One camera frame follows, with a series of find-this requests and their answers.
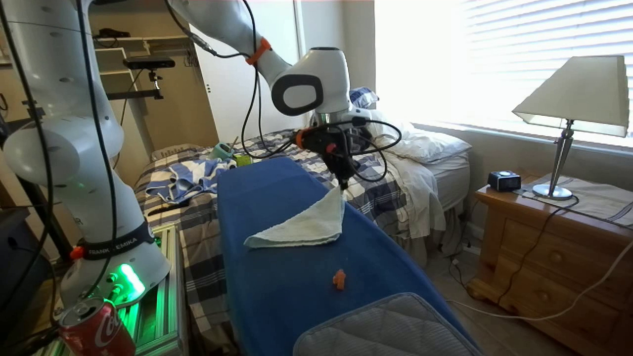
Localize white power cable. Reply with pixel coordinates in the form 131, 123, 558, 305
453, 240, 633, 325

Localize small orange object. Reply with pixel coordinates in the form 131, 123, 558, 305
331, 268, 348, 293

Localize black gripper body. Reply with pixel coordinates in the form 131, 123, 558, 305
321, 127, 364, 173

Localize black alarm clock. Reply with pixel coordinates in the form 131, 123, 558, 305
487, 171, 523, 195

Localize black wrist camera orange mount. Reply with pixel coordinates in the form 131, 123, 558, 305
293, 125, 372, 159

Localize white bed sheet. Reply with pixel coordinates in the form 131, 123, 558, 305
368, 147, 451, 244

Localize red soda can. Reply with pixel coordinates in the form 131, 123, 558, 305
56, 301, 137, 356

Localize blue plaid pillow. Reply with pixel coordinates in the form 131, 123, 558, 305
348, 86, 382, 115

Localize table lamp with beige shade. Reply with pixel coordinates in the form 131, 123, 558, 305
511, 54, 631, 202

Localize wooden nightstand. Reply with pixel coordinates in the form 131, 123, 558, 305
469, 175, 633, 356

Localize black lamp cable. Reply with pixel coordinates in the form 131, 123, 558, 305
497, 195, 582, 309

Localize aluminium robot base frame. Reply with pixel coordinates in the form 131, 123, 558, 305
117, 220, 190, 356

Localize blue ironing board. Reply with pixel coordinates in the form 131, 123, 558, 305
216, 157, 481, 356

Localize grey quilted pad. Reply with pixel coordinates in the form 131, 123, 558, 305
291, 291, 479, 356

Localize white door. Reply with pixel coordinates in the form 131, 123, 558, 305
186, 0, 313, 145

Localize white pillow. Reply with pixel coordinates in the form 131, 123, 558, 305
364, 110, 473, 167

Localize white cloth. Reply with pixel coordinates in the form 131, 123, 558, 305
244, 187, 346, 252

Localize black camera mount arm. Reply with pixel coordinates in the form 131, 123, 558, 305
105, 56, 178, 104

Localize wooden closet shelf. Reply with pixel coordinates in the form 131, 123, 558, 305
91, 32, 196, 102

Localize blue and white garment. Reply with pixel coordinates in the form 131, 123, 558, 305
145, 157, 234, 206

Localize white window blinds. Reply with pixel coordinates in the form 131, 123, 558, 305
374, 0, 633, 151

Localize white bed mattress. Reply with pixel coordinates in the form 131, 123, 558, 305
428, 155, 471, 214

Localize green object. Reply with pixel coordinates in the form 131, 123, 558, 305
214, 141, 254, 169

